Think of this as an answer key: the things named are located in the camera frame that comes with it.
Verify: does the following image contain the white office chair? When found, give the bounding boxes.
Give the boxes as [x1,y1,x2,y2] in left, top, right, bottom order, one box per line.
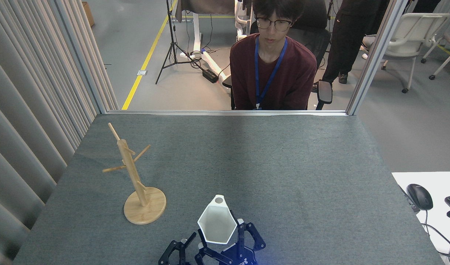
[358,13,450,93]

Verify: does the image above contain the beige pleated curtain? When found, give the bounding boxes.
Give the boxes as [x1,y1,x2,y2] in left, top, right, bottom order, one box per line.
[0,0,119,265]

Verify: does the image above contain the silver frame post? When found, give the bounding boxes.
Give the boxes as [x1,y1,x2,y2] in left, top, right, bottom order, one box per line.
[346,0,409,116]

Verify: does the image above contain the black tripod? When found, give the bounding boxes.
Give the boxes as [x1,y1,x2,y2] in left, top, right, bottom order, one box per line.
[156,0,202,85]

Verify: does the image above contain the black eyeglasses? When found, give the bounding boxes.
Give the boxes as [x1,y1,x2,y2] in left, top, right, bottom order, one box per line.
[255,17,294,32]

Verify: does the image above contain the standing person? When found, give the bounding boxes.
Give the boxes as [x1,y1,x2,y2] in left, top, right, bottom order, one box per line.
[312,0,391,92]

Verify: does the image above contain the black mouse cable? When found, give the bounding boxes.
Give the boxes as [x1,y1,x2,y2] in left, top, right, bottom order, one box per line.
[422,210,450,258]

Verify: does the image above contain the seated person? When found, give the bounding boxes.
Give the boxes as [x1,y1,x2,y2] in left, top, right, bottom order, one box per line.
[229,0,317,110]

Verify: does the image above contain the black power strip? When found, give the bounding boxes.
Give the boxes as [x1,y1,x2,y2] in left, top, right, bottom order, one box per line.
[203,69,219,84]

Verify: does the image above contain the white hexagonal cup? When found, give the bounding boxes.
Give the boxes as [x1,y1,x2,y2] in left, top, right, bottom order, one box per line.
[197,194,237,245]

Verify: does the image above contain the silver frame rail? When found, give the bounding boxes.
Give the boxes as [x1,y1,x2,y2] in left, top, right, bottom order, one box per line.
[106,110,348,117]

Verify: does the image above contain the white machine frame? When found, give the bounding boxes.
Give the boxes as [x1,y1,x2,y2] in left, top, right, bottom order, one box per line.
[235,0,255,42]

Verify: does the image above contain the black office chair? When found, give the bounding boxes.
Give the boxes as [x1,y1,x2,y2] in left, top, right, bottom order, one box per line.
[222,0,333,110]

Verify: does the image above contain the wooden cup rack stand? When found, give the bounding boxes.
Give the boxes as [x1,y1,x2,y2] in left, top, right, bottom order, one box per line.
[102,123,167,225]

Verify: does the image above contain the small black device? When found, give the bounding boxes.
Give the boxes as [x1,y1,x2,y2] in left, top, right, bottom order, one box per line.
[399,185,421,213]

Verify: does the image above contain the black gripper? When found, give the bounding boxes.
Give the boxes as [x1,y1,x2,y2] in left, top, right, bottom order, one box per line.
[159,212,266,265]

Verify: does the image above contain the blue lanyard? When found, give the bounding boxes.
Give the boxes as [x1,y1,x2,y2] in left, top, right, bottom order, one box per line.
[254,35,288,110]

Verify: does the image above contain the white side table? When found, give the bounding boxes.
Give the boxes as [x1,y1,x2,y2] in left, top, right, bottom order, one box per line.
[391,171,450,265]

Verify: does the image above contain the brown cardboard box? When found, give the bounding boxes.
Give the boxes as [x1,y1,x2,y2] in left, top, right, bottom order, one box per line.
[81,2,96,27]

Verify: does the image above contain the black computer mouse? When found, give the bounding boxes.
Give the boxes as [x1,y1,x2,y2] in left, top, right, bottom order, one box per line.
[407,184,433,211]

